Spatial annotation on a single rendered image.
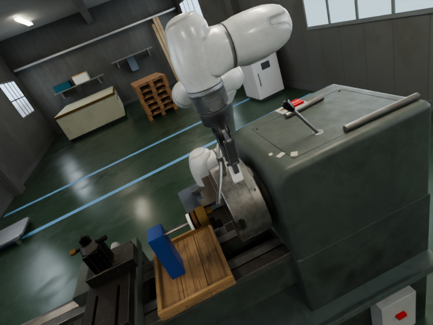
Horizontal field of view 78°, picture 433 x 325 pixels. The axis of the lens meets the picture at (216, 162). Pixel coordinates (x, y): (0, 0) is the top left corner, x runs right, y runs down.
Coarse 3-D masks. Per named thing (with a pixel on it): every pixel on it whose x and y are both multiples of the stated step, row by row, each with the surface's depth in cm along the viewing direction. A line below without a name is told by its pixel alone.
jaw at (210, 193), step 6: (210, 174) 106; (204, 180) 105; (210, 180) 105; (210, 186) 105; (204, 192) 105; (210, 192) 105; (216, 192) 105; (204, 198) 104; (210, 198) 104; (204, 204) 104
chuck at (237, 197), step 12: (216, 168) 101; (228, 168) 98; (216, 180) 95; (228, 180) 94; (228, 192) 92; (240, 192) 92; (228, 204) 91; (240, 204) 91; (252, 204) 91; (240, 216) 91; (252, 216) 92; (252, 228) 94
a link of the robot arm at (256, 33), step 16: (240, 16) 57; (256, 16) 57; (272, 16) 57; (288, 16) 59; (240, 32) 56; (256, 32) 57; (272, 32) 58; (288, 32) 60; (240, 48) 57; (256, 48) 58; (272, 48) 60; (240, 64) 61; (176, 96) 102
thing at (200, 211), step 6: (192, 210) 105; (198, 210) 102; (204, 210) 102; (210, 210) 103; (192, 216) 102; (198, 216) 101; (204, 216) 101; (192, 222) 101; (198, 222) 102; (204, 222) 102; (198, 228) 104
